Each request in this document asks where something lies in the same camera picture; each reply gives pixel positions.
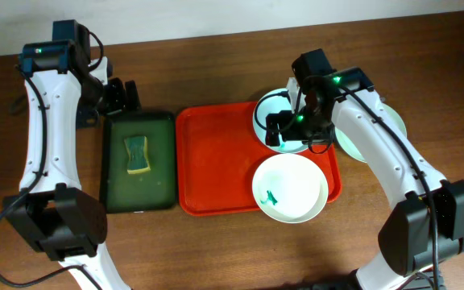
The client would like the pale blue plate top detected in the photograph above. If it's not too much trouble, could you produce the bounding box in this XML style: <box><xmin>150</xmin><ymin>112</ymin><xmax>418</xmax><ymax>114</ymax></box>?
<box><xmin>252</xmin><ymin>89</ymin><xmax>307</xmax><ymax>154</ymax></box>

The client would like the pale green plate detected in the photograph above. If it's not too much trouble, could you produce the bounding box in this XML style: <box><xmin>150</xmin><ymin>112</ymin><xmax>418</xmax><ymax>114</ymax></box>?
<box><xmin>335</xmin><ymin>103</ymin><xmax>408</xmax><ymax>163</ymax></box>

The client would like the yellow green scrub sponge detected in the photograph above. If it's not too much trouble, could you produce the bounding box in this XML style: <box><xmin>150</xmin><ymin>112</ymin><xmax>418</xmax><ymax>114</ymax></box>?
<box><xmin>124</xmin><ymin>136</ymin><xmax>151</xmax><ymax>174</ymax></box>

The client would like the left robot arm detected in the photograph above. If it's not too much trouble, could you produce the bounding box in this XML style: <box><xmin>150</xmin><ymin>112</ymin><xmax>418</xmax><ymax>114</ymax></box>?
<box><xmin>2</xmin><ymin>19</ymin><xmax>140</xmax><ymax>289</ymax></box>

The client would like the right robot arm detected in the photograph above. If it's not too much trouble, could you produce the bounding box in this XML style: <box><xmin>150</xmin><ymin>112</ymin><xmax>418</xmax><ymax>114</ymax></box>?
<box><xmin>253</xmin><ymin>49</ymin><xmax>464</xmax><ymax>289</ymax></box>

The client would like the red plastic tray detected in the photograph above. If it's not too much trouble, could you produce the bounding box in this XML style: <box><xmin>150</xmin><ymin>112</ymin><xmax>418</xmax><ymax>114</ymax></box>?
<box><xmin>176</xmin><ymin>101</ymin><xmax>342</xmax><ymax>216</ymax></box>

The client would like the dark green rectangular tray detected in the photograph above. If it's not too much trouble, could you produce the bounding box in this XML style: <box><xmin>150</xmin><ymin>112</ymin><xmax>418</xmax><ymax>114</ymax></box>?
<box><xmin>100</xmin><ymin>111</ymin><xmax>177</xmax><ymax>213</ymax></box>

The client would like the white plate bottom right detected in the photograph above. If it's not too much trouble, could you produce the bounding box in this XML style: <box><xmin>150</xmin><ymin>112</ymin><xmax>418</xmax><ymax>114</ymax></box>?
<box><xmin>251</xmin><ymin>154</ymin><xmax>329</xmax><ymax>224</ymax></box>

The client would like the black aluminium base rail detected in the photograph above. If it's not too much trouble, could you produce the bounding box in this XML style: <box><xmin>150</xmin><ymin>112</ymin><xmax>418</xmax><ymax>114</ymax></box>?
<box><xmin>296</xmin><ymin>269</ymin><xmax>447</xmax><ymax>290</ymax></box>

